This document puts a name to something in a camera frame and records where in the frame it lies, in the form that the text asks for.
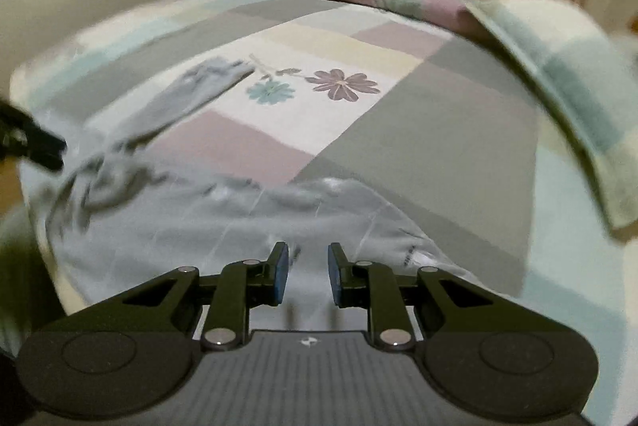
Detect checked pastel pillow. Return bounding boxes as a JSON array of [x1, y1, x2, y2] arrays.
[[466, 0, 637, 229]]

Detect grey patterned pyjama trousers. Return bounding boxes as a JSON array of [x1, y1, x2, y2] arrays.
[[44, 57, 471, 331]]

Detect patchwork pastel bed sheet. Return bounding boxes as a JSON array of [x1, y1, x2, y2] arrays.
[[10, 0, 637, 425]]

